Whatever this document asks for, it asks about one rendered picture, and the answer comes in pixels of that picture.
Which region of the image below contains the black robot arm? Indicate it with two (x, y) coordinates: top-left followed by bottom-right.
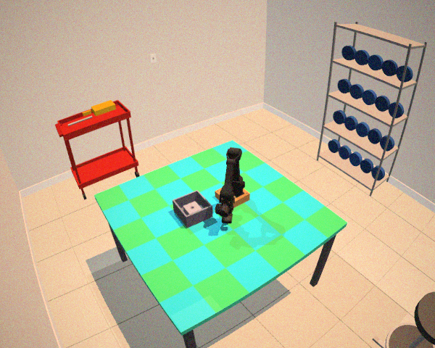
(215, 147), (245, 217)

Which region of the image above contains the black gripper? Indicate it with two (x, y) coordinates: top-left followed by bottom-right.
(222, 198), (235, 224)

